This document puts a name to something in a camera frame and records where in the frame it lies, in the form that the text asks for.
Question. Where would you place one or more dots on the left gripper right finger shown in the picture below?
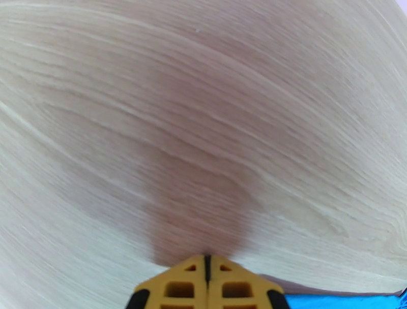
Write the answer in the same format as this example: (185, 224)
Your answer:
(241, 286)

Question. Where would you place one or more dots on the blue t-shirt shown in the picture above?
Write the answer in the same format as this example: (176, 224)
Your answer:
(334, 301)

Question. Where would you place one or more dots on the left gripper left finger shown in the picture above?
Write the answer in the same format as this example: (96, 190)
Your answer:
(178, 286)

